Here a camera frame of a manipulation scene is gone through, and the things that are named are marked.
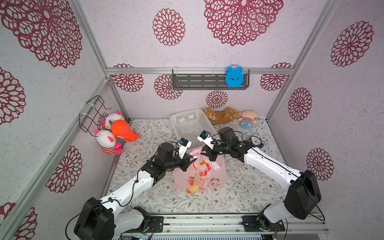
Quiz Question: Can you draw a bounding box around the small doll blue outfit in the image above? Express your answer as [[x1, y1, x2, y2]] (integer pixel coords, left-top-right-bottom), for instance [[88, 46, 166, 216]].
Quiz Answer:
[[239, 110, 259, 130]]

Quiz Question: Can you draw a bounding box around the white plastic basket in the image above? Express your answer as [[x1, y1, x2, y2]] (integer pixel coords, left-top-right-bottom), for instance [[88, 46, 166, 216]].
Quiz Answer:
[[170, 109, 217, 149]]

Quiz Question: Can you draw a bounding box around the black wire rack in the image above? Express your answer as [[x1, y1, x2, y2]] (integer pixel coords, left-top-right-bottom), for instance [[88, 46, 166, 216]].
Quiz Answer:
[[78, 95, 112, 137]]

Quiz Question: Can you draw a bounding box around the grey wall shelf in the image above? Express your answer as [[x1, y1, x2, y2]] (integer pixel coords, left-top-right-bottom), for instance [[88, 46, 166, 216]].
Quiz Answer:
[[172, 70, 250, 91]]

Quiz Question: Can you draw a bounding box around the pink plastic bag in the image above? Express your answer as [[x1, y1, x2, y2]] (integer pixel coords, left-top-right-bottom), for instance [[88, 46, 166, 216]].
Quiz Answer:
[[173, 148, 229, 192]]

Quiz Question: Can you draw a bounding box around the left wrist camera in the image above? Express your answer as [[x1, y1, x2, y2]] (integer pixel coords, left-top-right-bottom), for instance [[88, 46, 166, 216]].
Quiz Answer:
[[178, 138, 192, 159]]

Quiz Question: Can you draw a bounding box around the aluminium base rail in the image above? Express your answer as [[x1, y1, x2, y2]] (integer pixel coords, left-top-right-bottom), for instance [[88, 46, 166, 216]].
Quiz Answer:
[[113, 212, 330, 236]]

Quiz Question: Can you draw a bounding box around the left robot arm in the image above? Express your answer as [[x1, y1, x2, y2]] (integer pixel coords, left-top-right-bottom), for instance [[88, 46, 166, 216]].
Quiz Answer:
[[74, 138, 196, 240]]

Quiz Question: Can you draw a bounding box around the blue alarm clock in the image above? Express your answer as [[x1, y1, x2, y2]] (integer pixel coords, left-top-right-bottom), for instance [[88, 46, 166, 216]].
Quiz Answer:
[[225, 65, 244, 88]]

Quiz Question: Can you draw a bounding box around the yellow banana bunch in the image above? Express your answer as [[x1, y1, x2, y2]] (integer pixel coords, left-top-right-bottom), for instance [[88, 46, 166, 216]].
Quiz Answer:
[[186, 185, 200, 193]]

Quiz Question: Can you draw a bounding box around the white pink plush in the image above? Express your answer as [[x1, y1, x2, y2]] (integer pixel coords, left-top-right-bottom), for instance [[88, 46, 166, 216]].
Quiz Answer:
[[99, 111, 125, 131], [94, 130, 123, 156]]

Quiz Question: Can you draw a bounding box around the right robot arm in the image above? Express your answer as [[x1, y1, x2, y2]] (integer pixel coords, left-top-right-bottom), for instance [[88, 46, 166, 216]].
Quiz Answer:
[[197, 127, 322, 231]]

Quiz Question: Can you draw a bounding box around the red plush toy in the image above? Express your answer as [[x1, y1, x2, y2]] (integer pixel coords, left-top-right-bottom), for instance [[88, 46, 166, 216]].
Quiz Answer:
[[111, 120, 141, 143]]

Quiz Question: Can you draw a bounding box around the white pink plush lower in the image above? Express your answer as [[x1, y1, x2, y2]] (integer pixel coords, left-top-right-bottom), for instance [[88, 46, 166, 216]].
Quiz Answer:
[[94, 130, 123, 156]]

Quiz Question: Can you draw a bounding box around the white pink plush upper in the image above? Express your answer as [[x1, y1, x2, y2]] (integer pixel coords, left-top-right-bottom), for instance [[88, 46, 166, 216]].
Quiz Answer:
[[99, 111, 125, 131]]

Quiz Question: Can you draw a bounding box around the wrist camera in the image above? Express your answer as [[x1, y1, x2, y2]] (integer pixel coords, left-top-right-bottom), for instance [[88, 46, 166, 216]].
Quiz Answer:
[[197, 130, 214, 149], [178, 138, 192, 159]]

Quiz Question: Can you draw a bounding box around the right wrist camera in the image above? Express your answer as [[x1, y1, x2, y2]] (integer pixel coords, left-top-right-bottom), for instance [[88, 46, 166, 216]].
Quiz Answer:
[[197, 130, 214, 149]]

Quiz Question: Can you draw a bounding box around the brown teddy bear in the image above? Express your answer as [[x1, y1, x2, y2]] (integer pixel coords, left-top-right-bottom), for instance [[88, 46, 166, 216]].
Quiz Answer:
[[204, 107, 241, 126]]

